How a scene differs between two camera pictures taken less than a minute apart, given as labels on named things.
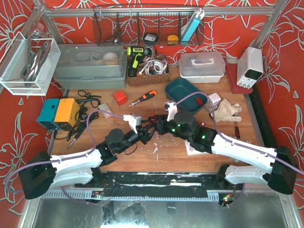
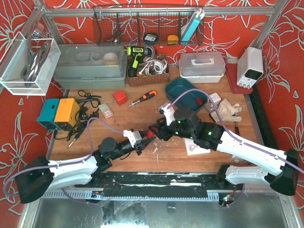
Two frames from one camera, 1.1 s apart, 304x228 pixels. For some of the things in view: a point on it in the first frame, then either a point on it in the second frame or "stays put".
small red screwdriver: [237, 132] stays put
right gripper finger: [158, 118] → [157, 126]
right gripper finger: [159, 128] → [162, 136]
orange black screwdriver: [147, 96] stays put
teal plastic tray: [176, 89] stays put
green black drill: [136, 53] stays put
